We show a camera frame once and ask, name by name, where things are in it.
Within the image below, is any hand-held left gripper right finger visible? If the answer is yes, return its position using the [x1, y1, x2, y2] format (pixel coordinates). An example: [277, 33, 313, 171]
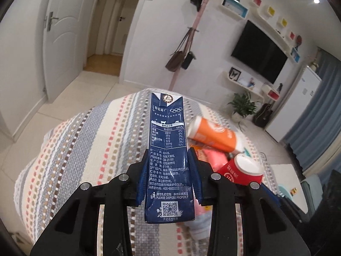
[187, 148, 311, 256]

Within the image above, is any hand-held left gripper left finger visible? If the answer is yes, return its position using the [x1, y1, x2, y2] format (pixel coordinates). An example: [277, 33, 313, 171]
[31, 150, 150, 256]

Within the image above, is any dark blue milk carton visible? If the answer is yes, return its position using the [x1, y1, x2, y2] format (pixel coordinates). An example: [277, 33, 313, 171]
[144, 92, 196, 223]

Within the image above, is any pink snack packet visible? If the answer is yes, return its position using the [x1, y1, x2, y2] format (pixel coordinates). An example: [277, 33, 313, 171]
[192, 147, 231, 172]

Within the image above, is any striped woven tablecloth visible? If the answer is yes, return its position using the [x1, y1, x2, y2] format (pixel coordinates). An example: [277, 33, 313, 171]
[15, 88, 281, 256]

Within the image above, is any pink plastic bottle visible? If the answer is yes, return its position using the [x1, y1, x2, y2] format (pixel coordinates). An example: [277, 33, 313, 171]
[184, 198, 214, 241]

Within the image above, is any red paper cup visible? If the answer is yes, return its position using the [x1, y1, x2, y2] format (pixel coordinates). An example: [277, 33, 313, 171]
[216, 153, 264, 187]

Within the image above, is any orange paper cup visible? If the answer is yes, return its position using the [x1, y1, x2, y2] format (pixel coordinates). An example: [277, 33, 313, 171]
[187, 116, 244, 152]

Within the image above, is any green potted plant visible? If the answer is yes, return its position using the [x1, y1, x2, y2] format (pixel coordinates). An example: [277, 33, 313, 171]
[226, 91, 260, 122]

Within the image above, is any black guitar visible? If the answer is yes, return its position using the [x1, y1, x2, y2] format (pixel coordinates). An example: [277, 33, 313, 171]
[253, 102, 274, 128]

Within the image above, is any brown hanging bag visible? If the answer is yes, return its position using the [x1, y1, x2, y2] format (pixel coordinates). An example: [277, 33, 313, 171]
[165, 28, 193, 72]

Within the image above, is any black hanging bag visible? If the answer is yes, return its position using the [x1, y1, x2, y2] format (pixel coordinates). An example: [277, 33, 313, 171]
[181, 29, 197, 70]

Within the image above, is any white refrigerator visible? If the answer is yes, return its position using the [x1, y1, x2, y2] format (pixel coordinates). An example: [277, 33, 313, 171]
[265, 65, 322, 143]

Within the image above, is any blue grey curtain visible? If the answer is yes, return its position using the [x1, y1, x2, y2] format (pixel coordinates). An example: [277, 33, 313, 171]
[282, 47, 341, 174]

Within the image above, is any pink coat rack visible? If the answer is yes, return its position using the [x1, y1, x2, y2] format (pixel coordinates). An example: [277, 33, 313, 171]
[169, 0, 227, 90]

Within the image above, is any white wall shelf unit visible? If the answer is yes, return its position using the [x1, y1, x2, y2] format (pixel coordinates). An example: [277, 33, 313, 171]
[220, 69, 282, 104]

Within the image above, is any butterfly picture frame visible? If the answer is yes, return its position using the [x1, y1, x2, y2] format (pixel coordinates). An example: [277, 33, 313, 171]
[228, 67, 242, 82]

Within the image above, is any black wall television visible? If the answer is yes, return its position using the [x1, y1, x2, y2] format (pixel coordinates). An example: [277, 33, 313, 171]
[231, 20, 288, 85]

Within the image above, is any white door with handle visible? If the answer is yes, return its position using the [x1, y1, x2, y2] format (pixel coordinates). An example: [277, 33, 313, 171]
[46, 0, 96, 102]

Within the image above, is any blue lined wall shelf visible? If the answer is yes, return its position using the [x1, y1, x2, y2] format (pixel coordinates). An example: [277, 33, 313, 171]
[221, 0, 249, 19]

